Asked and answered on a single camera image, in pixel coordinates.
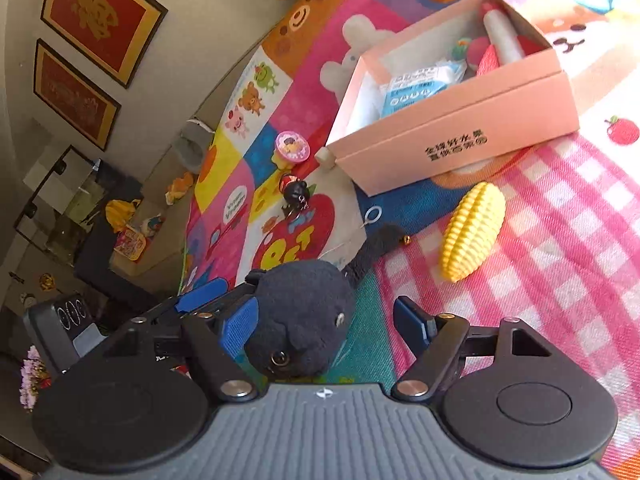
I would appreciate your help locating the blue white tissue packet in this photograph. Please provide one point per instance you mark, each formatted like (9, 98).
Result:
(415, 90)

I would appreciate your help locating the beige sofa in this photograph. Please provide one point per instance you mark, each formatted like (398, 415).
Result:
(225, 90)

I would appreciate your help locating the yellow corn toy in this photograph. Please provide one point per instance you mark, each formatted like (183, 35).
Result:
(472, 230)

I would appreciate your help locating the glass tank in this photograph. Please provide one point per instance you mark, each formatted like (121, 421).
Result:
(60, 200)

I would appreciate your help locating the small colourful toy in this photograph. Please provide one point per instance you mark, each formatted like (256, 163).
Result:
(152, 222)

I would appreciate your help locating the black plush toy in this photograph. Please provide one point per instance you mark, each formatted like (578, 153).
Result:
(300, 310)

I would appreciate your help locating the pink flowers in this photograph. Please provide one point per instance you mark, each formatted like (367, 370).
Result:
(32, 375)

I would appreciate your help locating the pink lidded jelly cup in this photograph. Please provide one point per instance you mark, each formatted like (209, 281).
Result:
(292, 145)

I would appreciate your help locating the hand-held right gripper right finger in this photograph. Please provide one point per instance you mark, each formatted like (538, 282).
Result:
(412, 325)

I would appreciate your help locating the yellow bag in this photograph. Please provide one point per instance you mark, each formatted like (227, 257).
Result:
(120, 212)

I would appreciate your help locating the small white block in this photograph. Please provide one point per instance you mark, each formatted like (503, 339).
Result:
(325, 156)

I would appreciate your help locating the orange plush toy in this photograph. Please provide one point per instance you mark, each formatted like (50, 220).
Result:
(179, 185)

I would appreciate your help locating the pink cardboard box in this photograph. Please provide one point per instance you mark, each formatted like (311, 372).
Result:
(450, 150)

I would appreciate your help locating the grey neck pillow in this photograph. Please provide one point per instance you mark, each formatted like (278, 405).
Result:
(192, 147)

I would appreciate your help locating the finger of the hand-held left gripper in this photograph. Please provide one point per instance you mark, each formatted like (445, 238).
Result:
(207, 292)

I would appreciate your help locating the colourful printed play mat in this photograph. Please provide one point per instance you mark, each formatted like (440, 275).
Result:
(550, 210)

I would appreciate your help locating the colourful toy box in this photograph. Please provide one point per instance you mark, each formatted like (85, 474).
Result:
(131, 242)

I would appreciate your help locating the black cabinet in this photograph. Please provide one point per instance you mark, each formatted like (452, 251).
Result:
(110, 270)

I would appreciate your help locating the small gold bell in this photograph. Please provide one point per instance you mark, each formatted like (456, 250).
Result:
(408, 240)

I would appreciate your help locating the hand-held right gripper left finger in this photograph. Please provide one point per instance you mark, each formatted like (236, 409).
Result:
(240, 327)

